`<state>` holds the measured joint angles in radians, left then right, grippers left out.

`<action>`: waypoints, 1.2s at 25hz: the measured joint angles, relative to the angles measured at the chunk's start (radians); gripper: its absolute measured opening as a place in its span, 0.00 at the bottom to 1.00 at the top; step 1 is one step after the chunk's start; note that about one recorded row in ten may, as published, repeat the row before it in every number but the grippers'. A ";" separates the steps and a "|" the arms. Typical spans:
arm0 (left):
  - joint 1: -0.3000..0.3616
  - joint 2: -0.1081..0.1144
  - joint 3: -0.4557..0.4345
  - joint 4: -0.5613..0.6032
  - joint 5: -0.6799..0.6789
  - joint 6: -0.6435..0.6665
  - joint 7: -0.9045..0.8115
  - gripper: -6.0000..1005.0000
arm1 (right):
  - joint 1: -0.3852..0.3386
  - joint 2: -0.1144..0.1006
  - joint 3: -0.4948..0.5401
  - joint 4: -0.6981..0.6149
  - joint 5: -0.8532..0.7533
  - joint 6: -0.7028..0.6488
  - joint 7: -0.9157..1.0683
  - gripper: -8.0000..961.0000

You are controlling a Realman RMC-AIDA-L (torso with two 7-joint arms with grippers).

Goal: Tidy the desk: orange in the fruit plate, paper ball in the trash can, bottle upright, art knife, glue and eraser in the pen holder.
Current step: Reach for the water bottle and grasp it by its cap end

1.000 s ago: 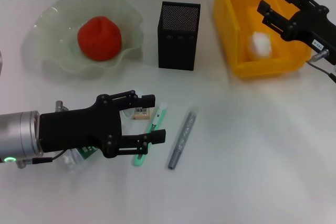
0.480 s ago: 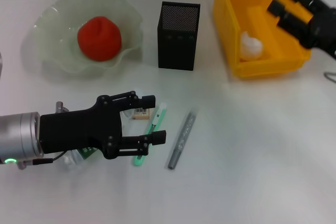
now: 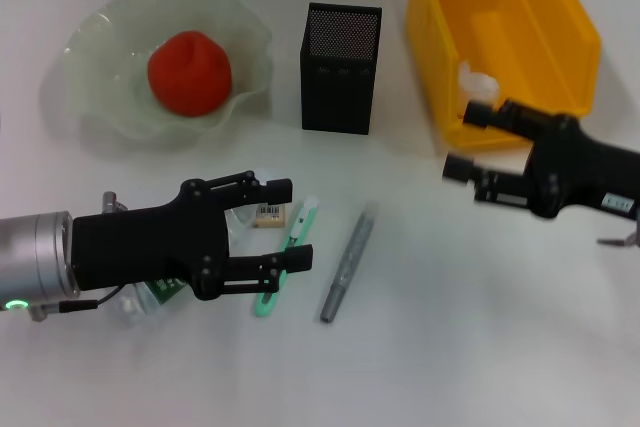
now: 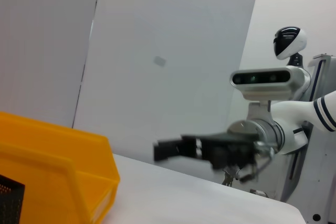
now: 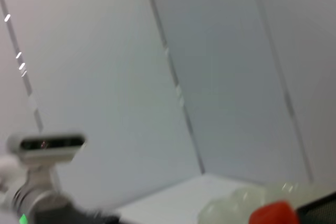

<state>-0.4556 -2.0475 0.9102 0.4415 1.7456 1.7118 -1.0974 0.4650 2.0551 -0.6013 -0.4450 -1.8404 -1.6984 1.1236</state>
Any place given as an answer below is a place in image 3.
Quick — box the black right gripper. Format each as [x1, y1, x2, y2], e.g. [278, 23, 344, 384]
[442, 98, 640, 221]

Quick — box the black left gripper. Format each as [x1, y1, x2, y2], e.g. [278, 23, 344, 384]
[71, 171, 314, 301]

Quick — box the white paper ball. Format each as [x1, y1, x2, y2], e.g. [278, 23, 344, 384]
[458, 60, 501, 113]

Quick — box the clear green-label water bottle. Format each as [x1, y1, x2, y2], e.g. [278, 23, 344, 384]
[107, 206, 254, 328]

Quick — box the red tomato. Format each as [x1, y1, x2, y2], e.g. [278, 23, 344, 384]
[146, 30, 233, 119]

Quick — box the beige eraser with barcode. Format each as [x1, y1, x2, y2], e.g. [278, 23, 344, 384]
[253, 202, 287, 229]

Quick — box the green utility knife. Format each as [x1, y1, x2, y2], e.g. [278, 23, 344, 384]
[252, 196, 320, 319]

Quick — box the grey pen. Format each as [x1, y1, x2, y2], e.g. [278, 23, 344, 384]
[319, 201, 379, 324]

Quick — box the black mesh pen holder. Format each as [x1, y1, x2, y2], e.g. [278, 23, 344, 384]
[299, 1, 384, 136]

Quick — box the pale green glass fruit plate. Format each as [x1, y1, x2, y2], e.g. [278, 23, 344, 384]
[63, 0, 275, 141]

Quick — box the yellow plastic bin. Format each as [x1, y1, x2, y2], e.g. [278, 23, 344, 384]
[404, 0, 602, 151]

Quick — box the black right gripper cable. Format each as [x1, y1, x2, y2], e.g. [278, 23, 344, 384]
[597, 226, 640, 249]

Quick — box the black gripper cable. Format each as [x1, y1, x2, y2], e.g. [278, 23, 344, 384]
[29, 286, 126, 323]
[597, 226, 640, 249]

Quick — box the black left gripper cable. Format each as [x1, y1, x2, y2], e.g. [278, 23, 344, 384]
[29, 286, 126, 323]

